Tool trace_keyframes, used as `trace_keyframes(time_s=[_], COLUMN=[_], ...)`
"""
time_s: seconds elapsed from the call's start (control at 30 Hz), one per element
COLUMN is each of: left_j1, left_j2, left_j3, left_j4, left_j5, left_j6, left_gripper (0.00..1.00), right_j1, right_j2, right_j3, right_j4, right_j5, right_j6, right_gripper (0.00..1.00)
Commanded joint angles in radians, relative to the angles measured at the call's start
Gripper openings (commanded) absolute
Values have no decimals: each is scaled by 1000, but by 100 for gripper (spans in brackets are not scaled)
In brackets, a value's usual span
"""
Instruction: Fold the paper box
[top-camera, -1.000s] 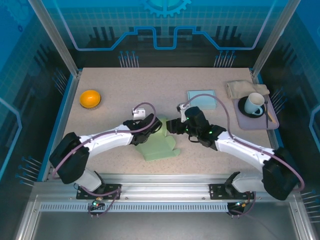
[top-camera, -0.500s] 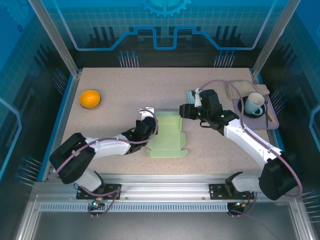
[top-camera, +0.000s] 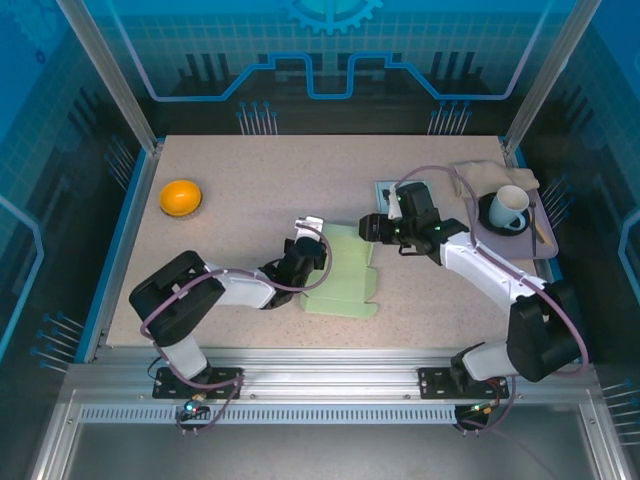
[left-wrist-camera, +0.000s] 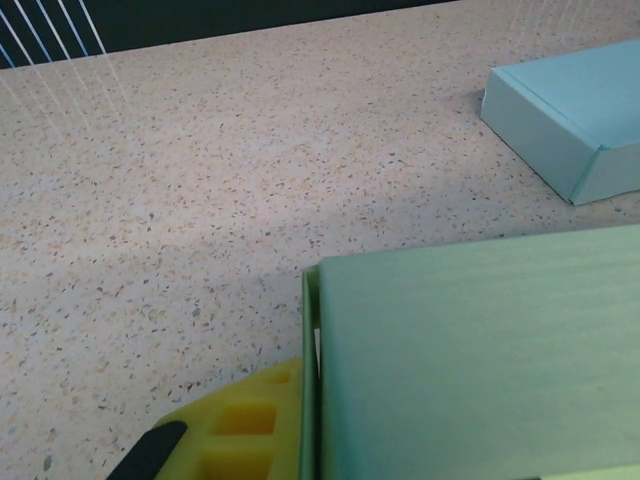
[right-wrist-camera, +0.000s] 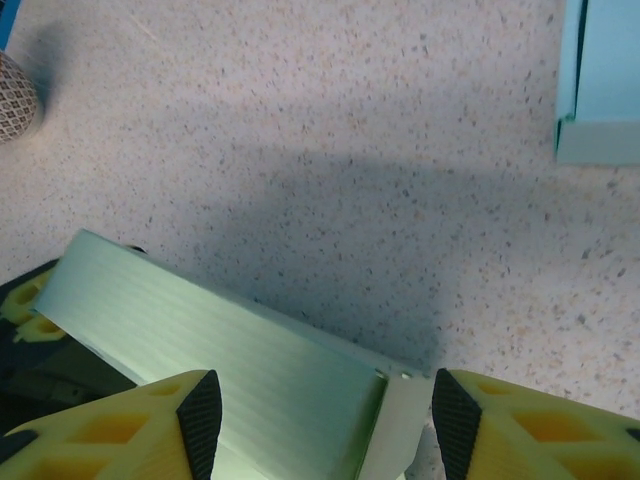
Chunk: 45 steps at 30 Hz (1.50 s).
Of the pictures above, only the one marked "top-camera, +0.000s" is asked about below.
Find green cardboard sheets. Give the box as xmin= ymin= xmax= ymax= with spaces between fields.
xmin=298 ymin=222 xmax=380 ymax=320

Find small wooden stick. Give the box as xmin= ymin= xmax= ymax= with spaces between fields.
xmin=533 ymin=219 xmax=555 ymax=247

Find orange dome-shaped object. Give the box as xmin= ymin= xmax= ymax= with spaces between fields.
xmin=158 ymin=178 xmax=204 ymax=219

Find white ceramic mug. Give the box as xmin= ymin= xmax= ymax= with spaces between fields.
xmin=487 ymin=184 xmax=531 ymax=231

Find beige folded cloth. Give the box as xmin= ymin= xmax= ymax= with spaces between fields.
xmin=451 ymin=159 xmax=541 ymax=200

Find aluminium frame post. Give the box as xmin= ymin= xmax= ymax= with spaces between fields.
xmin=53 ymin=0 xmax=164 ymax=154
xmin=501 ymin=0 xmax=610 ymax=156

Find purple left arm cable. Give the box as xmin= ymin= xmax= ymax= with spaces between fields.
xmin=139 ymin=224 xmax=331 ymax=436

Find black round saucer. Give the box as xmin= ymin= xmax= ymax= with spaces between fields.
xmin=475 ymin=193 xmax=529 ymax=236

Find light blue paper box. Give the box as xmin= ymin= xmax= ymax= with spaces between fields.
xmin=374 ymin=179 xmax=431 ymax=214

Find white slotted cable duct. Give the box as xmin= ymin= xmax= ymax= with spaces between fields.
xmin=79 ymin=405 xmax=459 ymax=425

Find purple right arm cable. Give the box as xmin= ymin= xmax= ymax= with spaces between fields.
xmin=392 ymin=165 xmax=590 ymax=436

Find aluminium mounting rail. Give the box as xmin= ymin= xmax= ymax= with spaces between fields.
xmin=67 ymin=347 xmax=601 ymax=401

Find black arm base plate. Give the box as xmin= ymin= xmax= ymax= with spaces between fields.
xmin=152 ymin=366 xmax=246 ymax=401
xmin=417 ymin=366 xmax=511 ymax=401

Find dark metal spoon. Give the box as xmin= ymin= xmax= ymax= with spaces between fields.
xmin=528 ymin=198 xmax=542 ymax=259

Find small LED circuit board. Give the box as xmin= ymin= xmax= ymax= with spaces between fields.
xmin=179 ymin=399 xmax=211 ymax=419
xmin=467 ymin=399 xmax=499 ymax=419

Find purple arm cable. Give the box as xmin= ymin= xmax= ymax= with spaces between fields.
xmin=392 ymin=165 xmax=590 ymax=436
xmin=139 ymin=224 xmax=331 ymax=436

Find lilac plastic tray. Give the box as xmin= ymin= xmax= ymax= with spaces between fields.
xmin=464 ymin=192 xmax=560 ymax=261

